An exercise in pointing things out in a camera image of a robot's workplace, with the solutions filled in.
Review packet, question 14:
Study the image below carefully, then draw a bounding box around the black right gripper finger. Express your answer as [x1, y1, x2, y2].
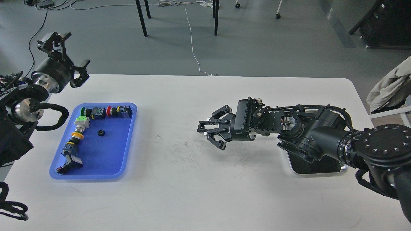
[206, 128, 232, 150]
[197, 105, 232, 133]

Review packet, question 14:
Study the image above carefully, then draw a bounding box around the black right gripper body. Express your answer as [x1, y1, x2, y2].
[230, 114, 256, 141]

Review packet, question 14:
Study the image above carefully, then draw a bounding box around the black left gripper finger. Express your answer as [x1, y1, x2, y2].
[37, 32, 72, 61]
[69, 60, 91, 88]

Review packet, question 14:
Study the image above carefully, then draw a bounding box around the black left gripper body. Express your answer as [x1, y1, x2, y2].
[31, 57, 74, 93]

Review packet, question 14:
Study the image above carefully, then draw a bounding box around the small black gear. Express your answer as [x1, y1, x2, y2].
[97, 130, 105, 137]

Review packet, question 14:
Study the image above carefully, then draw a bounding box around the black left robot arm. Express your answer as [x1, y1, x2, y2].
[0, 32, 90, 168]

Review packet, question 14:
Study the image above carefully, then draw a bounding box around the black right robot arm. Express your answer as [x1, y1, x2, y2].
[197, 98, 411, 220]

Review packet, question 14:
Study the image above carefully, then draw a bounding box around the blue plastic tray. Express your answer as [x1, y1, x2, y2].
[49, 103, 137, 179]

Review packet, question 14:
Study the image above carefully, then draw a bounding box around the black table leg left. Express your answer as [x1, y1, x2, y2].
[135, 0, 151, 37]

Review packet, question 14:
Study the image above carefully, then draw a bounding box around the black table leg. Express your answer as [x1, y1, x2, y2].
[212, 0, 220, 36]
[135, 0, 151, 37]

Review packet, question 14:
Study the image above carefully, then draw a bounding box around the shiny metal tray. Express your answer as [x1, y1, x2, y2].
[287, 152, 348, 177]

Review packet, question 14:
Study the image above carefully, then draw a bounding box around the black table leg right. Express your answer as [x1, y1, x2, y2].
[212, 0, 220, 36]

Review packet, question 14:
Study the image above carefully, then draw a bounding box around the beige cloth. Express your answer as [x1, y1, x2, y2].
[366, 57, 411, 114]

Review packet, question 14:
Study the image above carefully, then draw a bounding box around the black cabinet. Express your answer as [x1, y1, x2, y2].
[348, 0, 411, 50]

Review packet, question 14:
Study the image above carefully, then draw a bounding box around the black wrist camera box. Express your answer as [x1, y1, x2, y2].
[234, 97, 256, 135]

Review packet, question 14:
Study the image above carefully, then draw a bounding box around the black floor cable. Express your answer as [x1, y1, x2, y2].
[27, 0, 84, 76]

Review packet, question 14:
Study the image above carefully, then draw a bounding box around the green push button switch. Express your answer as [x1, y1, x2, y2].
[80, 107, 107, 120]

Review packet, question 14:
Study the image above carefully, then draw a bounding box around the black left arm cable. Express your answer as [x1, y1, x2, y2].
[31, 102, 70, 131]

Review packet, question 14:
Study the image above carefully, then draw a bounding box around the light green button switch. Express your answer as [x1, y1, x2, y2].
[74, 115, 90, 133]

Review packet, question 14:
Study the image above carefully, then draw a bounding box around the red push button switch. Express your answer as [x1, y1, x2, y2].
[107, 106, 133, 118]

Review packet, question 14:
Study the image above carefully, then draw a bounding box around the yellow ring button switch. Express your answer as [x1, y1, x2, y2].
[61, 131, 84, 156]

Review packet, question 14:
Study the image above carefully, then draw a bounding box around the black switch with white face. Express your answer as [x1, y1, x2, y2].
[56, 154, 83, 175]

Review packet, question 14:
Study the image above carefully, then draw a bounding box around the white floor cable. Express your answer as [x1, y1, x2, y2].
[157, 0, 222, 77]

